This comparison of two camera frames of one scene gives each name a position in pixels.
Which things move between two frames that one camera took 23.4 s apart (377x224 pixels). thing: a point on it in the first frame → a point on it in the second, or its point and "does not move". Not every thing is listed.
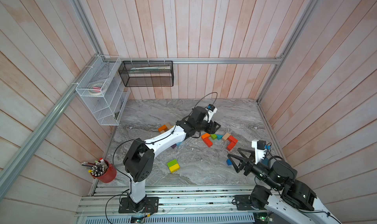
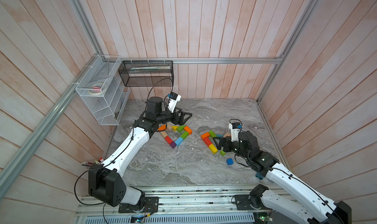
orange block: (205, 135) does not move
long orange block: (163, 127) does not move
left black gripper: (211, 128) → (180, 121)
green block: (172, 162) → (222, 153)
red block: (207, 142) does not move
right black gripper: (249, 165) → (228, 142)
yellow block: (174, 168) → (213, 148)
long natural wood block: (168, 125) does not move
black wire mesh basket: (146, 73) does not move
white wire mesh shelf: (102, 87) does not move
